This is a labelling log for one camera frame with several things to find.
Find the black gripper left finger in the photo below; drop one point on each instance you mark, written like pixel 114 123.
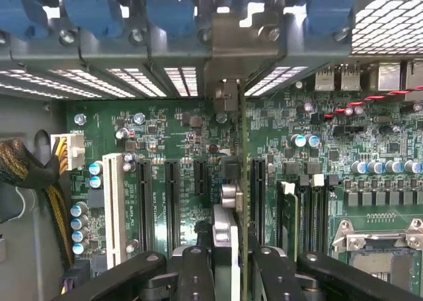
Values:
pixel 193 278

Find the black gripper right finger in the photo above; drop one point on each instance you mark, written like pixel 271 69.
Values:
pixel 281 281

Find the installed RAM stick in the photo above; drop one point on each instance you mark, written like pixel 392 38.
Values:
pixel 291 221

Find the black RAM slot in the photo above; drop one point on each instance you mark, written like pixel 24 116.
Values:
pixel 320 215
pixel 304 215

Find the short black expansion slot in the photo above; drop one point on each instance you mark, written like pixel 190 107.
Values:
pixel 201 178

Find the white expansion slot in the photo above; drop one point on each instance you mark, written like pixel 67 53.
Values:
pixel 114 215

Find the CPU socket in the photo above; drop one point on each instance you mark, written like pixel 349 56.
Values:
pixel 383 248

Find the green motherboard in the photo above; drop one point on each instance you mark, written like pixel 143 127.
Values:
pixel 330 139

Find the open black PC case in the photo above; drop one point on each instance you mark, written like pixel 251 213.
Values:
pixel 33 215

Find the white power connector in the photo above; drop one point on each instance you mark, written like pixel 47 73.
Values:
pixel 74 152

